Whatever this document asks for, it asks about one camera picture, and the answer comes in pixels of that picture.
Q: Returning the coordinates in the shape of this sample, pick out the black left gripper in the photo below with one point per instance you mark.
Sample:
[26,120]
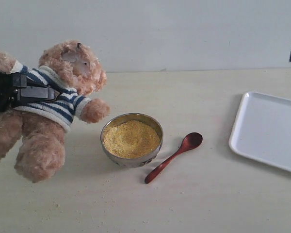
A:
[15,92]

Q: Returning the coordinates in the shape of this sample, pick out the white rectangular plastic tray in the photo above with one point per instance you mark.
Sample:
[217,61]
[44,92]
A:
[262,130]

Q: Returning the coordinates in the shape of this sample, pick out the dark red wooden spoon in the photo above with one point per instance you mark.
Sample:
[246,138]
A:
[190,141]

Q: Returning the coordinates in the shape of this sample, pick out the brown teddy bear striped shirt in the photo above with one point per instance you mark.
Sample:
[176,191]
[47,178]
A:
[72,69]

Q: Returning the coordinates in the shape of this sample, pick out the steel bowl of yellow grain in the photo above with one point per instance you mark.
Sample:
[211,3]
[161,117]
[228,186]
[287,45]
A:
[132,140]

